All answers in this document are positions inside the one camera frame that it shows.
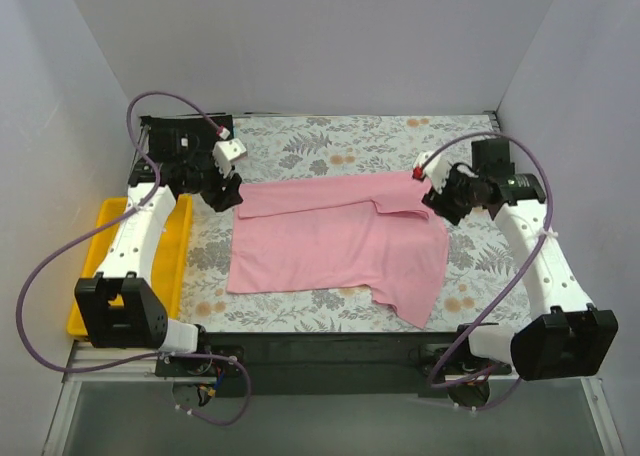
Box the pink t shirt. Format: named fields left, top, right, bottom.
left=227, top=172, right=449, bottom=328

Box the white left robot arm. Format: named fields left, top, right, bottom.
left=74, top=140, right=247, bottom=376

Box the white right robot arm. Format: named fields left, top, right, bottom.
left=412, top=132, right=619, bottom=381

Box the black folded t shirt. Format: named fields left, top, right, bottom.
left=141, top=116, right=222, bottom=162

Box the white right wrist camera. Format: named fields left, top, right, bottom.
left=412, top=151, right=452, bottom=193

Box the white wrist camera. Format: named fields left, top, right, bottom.
left=412, top=151, right=452, bottom=193
left=212, top=139, right=247, bottom=177

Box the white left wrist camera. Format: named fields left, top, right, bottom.
left=212, top=139, right=247, bottom=177

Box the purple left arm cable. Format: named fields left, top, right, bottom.
left=15, top=91, right=253, bottom=428

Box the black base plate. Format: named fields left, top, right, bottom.
left=154, top=330, right=516, bottom=400

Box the aluminium frame rail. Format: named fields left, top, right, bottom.
left=41, top=337, right=176, bottom=456

